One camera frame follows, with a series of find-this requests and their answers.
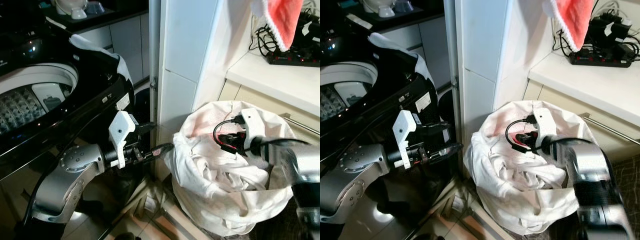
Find laundry basket with white clothes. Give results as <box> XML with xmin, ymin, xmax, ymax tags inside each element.
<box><xmin>462</xmin><ymin>99</ymin><xmax>599</xmax><ymax>237</ymax></box>
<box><xmin>164</xmin><ymin>100</ymin><xmax>302</xmax><ymax>237</ymax></box>

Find black top-load washing machine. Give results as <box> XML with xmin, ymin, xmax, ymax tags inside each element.
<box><xmin>320</xmin><ymin>22</ymin><xmax>455</xmax><ymax>201</ymax></box>
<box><xmin>0</xmin><ymin>19</ymin><xmax>137</xmax><ymax>201</ymax></box>

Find beige drawer cabinet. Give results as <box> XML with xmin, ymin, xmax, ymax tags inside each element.
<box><xmin>522</xmin><ymin>80</ymin><xmax>640</xmax><ymax>163</ymax></box>
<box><xmin>219</xmin><ymin>79</ymin><xmax>321</xmax><ymax>148</ymax></box>

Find black power strip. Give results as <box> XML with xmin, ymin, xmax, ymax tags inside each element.
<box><xmin>266</xmin><ymin>50</ymin><xmax>321</xmax><ymax>68</ymax></box>
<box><xmin>568</xmin><ymin>50</ymin><xmax>632</xmax><ymax>69</ymax></box>

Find white tall cabinet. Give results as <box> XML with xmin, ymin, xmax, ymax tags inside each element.
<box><xmin>156</xmin><ymin>0</ymin><xmax>224</xmax><ymax>182</ymax></box>
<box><xmin>452</xmin><ymin>0</ymin><xmax>521</xmax><ymax>151</ymax></box>

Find white cloth on washer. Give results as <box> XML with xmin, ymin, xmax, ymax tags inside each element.
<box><xmin>367</xmin><ymin>32</ymin><xmax>434</xmax><ymax>87</ymax></box>
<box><xmin>69</xmin><ymin>33</ymin><xmax>134</xmax><ymax>85</ymax></box>

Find pink towel with white trim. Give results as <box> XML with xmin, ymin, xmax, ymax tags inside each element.
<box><xmin>542</xmin><ymin>0</ymin><xmax>597</xmax><ymax>53</ymax></box>
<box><xmin>249</xmin><ymin>0</ymin><xmax>304</xmax><ymax>53</ymax></box>

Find white countertop appliance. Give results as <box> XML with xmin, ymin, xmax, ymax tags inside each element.
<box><xmin>361</xmin><ymin>0</ymin><xmax>402</xmax><ymax>20</ymax></box>
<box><xmin>52</xmin><ymin>0</ymin><xmax>107</xmax><ymax>20</ymax></box>

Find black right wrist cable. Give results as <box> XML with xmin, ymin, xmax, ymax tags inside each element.
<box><xmin>212</xmin><ymin>115</ymin><xmax>247</xmax><ymax>150</ymax></box>
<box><xmin>504</xmin><ymin>115</ymin><xmax>539</xmax><ymax>149</ymax></box>

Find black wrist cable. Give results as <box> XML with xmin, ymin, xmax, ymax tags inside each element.
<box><xmin>415</xmin><ymin>121</ymin><xmax>452</xmax><ymax>139</ymax></box>
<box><xmin>212</xmin><ymin>115</ymin><xmax>247</xmax><ymax>150</ymax></box>
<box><xmin>504</xmin><ymin>115</ymin><xmax>539</xmax><ymax>149</ymax></box>
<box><xmin>133</xmin><ymin>122</ymin><xmax>159</xmax><ymax>137</ymax></box>

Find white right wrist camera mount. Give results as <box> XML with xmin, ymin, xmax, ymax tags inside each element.
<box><xmin>531</xmin><ymin>107</ymin><xmax>559</xmax><ymax>152</ymax></box>
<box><xmin>239</xmin><ymin>108</ymin><xmax>267</xmax><ymax>154</ymax></box>

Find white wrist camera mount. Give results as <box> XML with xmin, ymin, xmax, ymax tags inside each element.
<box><xmin>392</xmin><ymin>109</ymin><xmax>419</xmax><ymax>170</ymax></box>
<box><xmin>108</xmin><ymin>110</ymin><xmax>137</xmax><ymax>169</ymax></box>
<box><xmin>239</xmin><ymin>108</ymin><xmax>267</xmax><ymax>154</ymax></box>
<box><xmin>531</xmin><ymin>107</ymin><xmax>559</xmax><ymax>152</ymax></box>

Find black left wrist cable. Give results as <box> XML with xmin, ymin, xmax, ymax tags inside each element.
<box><xmin>133</xmin><ymin>122</ymin><xmax>159</xmax><ymax>137</ymax></box>
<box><xmin>415</xmin><ymin>121</ymin><xmax>452</xmax><ymax>139</ymax></box>

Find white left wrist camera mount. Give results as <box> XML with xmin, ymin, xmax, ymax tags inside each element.
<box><xmin>392</xmin><ymin>109</ymin><xmax>419</xmax><ymax>170</ymax></box>
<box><xmin>108</xmin><ymin>110</ymin><xmax>137</xmax><ymax>169</ymax></box>

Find silver drawer handle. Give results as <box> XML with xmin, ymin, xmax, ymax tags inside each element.
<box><xmin>581</xmin><ymin>113</ymin><xmax>640</xmax><ymax>144</ymax></box>
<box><xmin>279</xmin><ymin>113</ymin><xmax>321</xmax><ymax>137</ymax></box>

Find black plugs and cables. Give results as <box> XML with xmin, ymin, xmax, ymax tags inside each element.
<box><xmin>552</xmin><ymin>0</ymin><xmax>640</xmax><ymax>57</ymax></box>
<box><xmin>248</xmin><ymin>12</ymin><xmax>321</xmax><ymax>57</ymax></box>

